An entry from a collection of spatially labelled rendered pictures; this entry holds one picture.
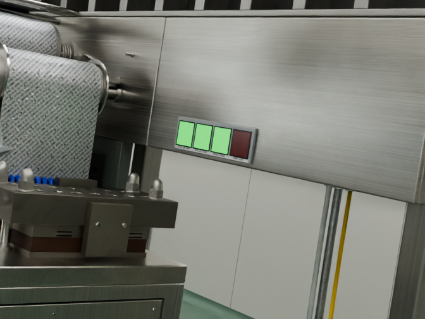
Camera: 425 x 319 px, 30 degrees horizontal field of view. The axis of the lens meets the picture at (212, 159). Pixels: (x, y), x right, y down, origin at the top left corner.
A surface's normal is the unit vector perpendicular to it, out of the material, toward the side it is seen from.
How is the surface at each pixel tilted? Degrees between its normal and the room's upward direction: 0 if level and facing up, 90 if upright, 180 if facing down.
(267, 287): 90
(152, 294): 90
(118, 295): 90
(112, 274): 90
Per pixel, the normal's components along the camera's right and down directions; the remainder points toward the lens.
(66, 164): 0.63, 0.14
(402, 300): -0.76, -0.08
